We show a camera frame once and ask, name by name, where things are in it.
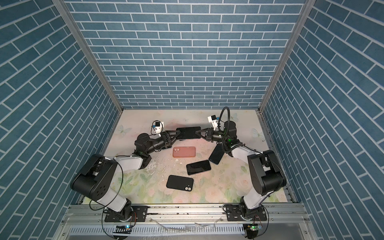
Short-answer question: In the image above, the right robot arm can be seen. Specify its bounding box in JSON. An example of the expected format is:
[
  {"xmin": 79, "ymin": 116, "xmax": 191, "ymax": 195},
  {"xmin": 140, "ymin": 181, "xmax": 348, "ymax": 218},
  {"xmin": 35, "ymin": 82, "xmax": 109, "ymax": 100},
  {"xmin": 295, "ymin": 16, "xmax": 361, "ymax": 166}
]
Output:
[{"xmin": 196, "ymin": 121, "xmax": 287, "ymax": 220}]

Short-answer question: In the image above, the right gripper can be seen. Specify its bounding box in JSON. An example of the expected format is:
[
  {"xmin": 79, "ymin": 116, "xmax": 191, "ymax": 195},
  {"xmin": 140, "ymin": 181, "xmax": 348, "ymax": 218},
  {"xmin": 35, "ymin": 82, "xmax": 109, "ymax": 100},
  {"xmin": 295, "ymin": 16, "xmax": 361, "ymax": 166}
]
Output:
[{"xmin": 197, "ymin": 128, "xmax": 230, "ymax": 145}]

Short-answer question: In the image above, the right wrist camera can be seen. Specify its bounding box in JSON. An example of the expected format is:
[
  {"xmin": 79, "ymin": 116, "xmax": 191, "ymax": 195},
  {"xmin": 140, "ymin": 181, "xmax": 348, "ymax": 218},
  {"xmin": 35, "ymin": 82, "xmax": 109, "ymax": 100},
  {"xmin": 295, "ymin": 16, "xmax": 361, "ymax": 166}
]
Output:
[{"xmin": 208, "ymin": 115, "xmax": 219, "ymax": 131}]

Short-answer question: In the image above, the aluminium front rail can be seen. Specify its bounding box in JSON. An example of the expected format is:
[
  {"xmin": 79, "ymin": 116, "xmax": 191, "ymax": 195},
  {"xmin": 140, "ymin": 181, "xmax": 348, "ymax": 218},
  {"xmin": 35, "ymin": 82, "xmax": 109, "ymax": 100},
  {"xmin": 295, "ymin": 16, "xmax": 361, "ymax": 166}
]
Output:
[{"xmin": 62, "ymin": 203, "xmax": 308, "ymax": 226}]

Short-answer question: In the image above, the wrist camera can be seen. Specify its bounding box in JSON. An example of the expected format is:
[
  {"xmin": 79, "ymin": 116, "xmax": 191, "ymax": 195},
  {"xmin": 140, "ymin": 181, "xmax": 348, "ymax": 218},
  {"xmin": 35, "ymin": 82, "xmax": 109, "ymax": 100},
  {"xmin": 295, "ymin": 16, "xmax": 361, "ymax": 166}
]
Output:
[
  {"xmin": 208, "ymin": 115, "xmax": 219, "ymax": 131},
  {"xmin": 151, "ymin": 120, "xmax": 164, "ymax": 135}
]

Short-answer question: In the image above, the blue-edged black phone right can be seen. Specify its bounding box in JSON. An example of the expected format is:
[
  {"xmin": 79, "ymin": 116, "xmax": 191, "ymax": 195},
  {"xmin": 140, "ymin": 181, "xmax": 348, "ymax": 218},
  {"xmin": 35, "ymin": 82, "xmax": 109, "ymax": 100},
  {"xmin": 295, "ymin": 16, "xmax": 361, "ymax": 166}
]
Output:
[{"xmin": 209, "ymin": 144, "xmax": 225, "ymax": 165}]

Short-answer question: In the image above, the pink phone case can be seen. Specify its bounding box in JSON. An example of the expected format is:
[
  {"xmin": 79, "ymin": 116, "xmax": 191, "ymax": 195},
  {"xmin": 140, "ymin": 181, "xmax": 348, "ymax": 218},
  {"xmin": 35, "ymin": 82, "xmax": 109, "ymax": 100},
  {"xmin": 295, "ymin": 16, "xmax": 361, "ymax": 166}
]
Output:
[{"xmin": 173, "ymin": 147, "xmax": 196, "ymax": 159}]

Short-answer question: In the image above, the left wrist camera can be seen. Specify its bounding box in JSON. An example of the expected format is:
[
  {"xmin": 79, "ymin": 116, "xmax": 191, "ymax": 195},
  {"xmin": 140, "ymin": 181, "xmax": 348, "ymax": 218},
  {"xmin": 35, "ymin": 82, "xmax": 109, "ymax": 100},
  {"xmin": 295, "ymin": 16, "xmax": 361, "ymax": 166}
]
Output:
[{"xmin": 151, "ymin": 120, "xmax": 164, "ymax": 135}]

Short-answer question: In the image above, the black phone case lower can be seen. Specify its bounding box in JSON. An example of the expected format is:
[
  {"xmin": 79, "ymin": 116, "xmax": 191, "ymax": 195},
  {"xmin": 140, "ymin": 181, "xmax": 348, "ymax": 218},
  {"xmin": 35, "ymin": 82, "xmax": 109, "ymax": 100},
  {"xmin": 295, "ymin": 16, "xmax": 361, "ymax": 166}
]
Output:
[{"xmin": 166, "ymin": 175, "xmax": 194, "ymax": 192}]

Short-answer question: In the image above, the white slotted cable duct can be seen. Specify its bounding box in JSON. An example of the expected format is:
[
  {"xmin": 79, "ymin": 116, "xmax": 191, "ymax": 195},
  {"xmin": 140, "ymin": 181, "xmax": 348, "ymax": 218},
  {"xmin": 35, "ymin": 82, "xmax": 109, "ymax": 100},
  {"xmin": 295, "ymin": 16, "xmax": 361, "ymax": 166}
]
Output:
[{"xmin": 69, "ymin": 224, "xmax": 245, "ymax": 237}]

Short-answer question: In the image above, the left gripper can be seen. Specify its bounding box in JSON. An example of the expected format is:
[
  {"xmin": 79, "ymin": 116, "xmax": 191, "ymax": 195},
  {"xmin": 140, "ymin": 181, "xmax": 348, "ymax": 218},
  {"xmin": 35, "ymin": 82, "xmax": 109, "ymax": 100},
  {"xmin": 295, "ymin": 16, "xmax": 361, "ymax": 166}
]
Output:
[{"xmin": 144, "ymin": 131, "xmax": 179, "ymax": 156}]

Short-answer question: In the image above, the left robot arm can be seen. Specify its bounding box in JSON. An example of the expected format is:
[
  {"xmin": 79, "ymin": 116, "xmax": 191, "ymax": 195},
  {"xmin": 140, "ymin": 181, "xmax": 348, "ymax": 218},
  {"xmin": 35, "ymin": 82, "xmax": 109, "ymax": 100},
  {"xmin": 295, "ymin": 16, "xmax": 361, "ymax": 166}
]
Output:
[{"xmin": 70, "ymin": 130, "xmax": 181, "ymax": 222}]

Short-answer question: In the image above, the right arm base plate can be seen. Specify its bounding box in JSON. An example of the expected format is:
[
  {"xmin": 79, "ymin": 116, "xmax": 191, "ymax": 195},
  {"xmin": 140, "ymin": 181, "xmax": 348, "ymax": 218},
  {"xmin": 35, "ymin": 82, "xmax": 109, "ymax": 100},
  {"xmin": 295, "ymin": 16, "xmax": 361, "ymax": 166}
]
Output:
[{"xmin": 222, "ymin": 203, "xmax": 268, "ymax": 222}]

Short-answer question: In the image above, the purple-edged black phone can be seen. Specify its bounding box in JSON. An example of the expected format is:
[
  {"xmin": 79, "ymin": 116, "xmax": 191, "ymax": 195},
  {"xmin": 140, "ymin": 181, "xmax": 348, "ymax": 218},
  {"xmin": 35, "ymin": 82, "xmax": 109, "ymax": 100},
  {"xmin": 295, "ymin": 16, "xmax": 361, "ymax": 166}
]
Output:
[{"xmin": 177, "ymin": 127, "xmax": 201, "ymax": 140}]

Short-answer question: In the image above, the right camera black cable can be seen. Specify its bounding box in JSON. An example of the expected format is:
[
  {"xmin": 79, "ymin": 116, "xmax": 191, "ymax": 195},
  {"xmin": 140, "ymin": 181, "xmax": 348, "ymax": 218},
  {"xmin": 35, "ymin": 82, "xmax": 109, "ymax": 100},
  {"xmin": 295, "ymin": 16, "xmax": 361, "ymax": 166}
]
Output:
[{"xmin": 218, "ymin": 106, "xmax": 231, "ymax": 133}]

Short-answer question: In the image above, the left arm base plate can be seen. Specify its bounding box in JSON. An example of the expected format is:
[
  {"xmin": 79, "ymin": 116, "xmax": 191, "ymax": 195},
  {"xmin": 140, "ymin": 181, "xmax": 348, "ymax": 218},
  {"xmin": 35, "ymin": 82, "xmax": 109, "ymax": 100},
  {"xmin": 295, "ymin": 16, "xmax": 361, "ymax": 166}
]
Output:
[{"xmin": 103, "ymin": 205, "xmax": 149, "ymax": 223}]

